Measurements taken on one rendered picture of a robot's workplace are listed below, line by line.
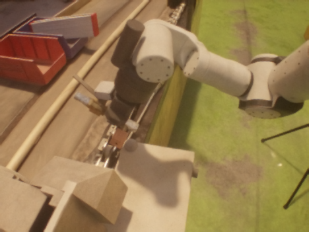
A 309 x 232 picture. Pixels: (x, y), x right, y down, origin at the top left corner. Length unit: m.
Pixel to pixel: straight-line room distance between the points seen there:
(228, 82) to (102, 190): 0.32
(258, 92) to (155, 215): 0.38
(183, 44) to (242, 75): 0.14
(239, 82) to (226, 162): 1.23
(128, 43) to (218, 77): 0.18
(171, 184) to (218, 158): 1.07
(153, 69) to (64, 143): 0.50
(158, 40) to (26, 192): 0.39
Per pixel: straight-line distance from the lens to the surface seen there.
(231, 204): 1.53
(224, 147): 1.74
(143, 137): 0.74
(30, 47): 1.23
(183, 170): 0.65
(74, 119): 0.86
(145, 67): 0.39
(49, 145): 0.82
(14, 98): 1.08
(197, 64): 0.43
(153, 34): 0.42
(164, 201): 0.60
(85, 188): 0.42
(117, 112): 0.52
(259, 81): 0.50
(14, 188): 0.53
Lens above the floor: 1.36
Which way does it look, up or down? 47 degrees down
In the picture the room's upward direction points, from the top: 1 degrees clockwise
